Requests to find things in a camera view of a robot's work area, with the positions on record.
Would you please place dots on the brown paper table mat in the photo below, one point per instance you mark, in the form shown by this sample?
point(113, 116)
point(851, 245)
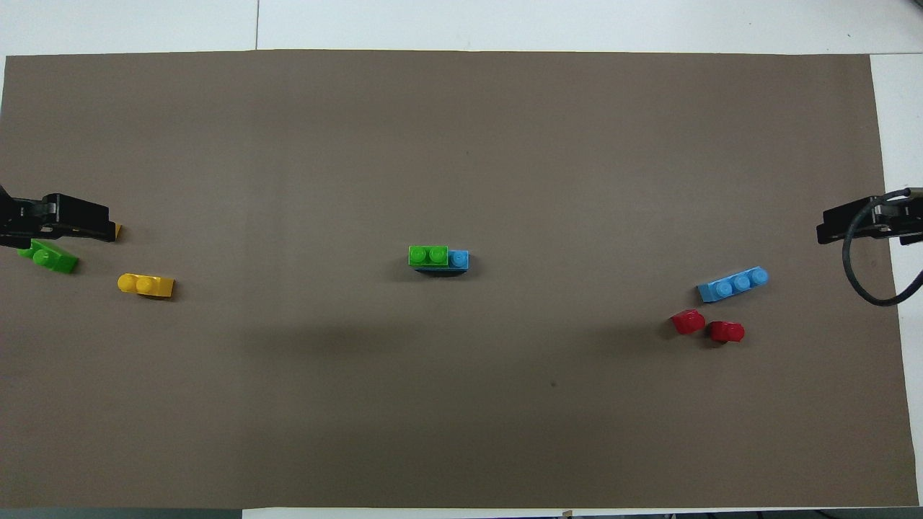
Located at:
point(461, 144)

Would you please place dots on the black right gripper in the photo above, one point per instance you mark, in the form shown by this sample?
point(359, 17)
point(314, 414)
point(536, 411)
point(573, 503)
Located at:
point(898, 216)

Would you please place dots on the green two-stud toy block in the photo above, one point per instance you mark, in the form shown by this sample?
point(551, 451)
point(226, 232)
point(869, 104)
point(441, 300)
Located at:
point(427, 255)
point(50, 258)

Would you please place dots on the blue three-stud toy block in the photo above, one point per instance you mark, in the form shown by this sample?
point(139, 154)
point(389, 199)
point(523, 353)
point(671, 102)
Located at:
point(458, 259)
point(732, 285)

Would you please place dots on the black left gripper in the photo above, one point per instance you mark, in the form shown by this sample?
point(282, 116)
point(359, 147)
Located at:
point(21, 220)

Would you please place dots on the red single-stud toy block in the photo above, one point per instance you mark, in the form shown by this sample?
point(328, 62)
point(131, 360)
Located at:
point(727, 331)
point(688, 322)

